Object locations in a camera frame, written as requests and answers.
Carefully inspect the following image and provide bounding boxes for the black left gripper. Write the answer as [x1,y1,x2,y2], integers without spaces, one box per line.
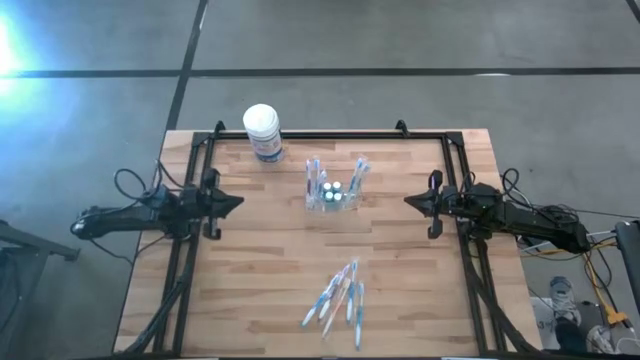
[179,168,245,240]

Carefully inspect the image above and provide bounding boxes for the white wipes canister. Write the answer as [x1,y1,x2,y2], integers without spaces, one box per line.
[242,103,285,164]

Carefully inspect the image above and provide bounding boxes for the clear acrylic organizer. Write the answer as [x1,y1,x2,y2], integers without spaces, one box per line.
[302,167,366,214]

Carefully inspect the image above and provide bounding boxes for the black table frame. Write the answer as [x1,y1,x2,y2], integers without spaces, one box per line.
[114,118,544,359]

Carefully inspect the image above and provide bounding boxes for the black stand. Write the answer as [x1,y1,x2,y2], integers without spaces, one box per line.
[0,219,81,360]

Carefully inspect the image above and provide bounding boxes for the black equipment panel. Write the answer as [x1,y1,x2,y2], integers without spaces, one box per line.
[613,219,640,316]

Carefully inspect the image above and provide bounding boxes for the person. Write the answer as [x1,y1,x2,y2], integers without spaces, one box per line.
[547,276,621,356]

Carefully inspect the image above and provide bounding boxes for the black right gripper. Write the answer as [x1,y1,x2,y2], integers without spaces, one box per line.
[403,169,474,240]

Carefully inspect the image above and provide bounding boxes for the yellow cable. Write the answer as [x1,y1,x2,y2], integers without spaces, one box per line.
[582,238,630,326]

